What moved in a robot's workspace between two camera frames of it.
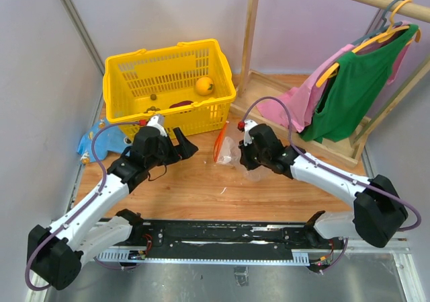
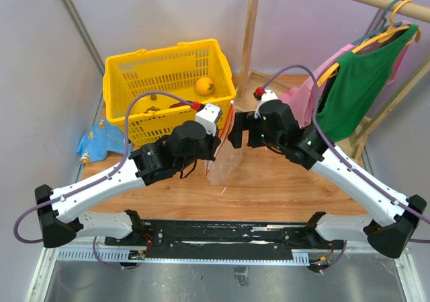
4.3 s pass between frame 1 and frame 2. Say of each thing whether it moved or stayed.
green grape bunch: stayed
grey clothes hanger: stayed
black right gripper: moved
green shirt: stayed
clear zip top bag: moved
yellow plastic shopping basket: stayed
